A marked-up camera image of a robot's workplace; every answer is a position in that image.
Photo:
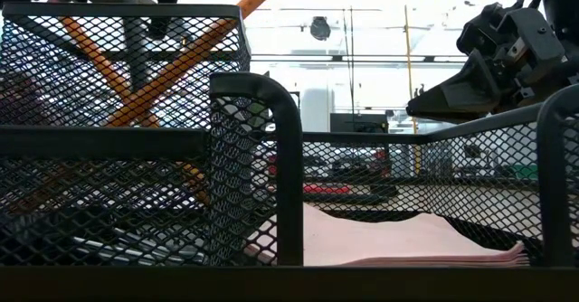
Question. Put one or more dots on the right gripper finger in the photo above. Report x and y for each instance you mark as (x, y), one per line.
(457, 98)

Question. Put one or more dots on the black pen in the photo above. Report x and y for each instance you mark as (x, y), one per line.
(138, 44)

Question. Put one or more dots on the small black binder clip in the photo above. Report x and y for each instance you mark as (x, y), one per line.
(384, 190)

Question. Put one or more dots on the black mesh desk organizer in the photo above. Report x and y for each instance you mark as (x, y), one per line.
(289, 180)

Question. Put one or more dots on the black background box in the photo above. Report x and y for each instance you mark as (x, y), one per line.
(359, 123)

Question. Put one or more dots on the pink sticky note pad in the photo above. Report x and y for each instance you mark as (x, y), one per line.
(384, 243)

